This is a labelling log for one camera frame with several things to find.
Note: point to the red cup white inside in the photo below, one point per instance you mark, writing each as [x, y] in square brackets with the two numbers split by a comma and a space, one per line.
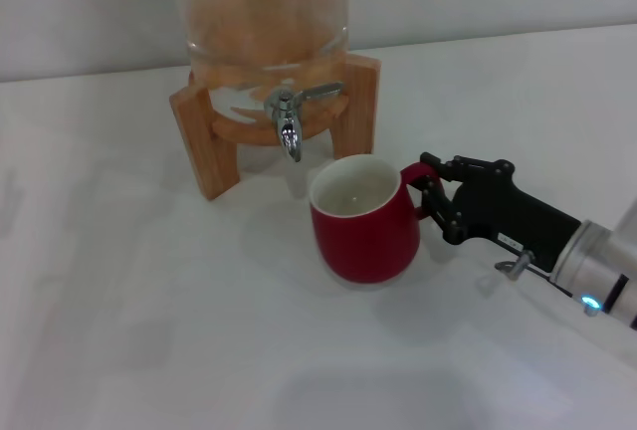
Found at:
[363, 246]

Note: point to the wooden dispenser stand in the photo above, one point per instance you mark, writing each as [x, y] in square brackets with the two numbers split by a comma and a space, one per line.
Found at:
[209, 151]

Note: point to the chrome faucet with lever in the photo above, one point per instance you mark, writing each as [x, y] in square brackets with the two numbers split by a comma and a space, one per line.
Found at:
[290, 136]

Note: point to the clear glass dispenser jar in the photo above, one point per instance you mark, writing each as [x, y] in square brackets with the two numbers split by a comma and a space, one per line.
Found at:
[259, 12]

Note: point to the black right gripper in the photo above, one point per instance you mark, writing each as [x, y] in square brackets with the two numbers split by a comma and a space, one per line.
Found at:
[512, 216]

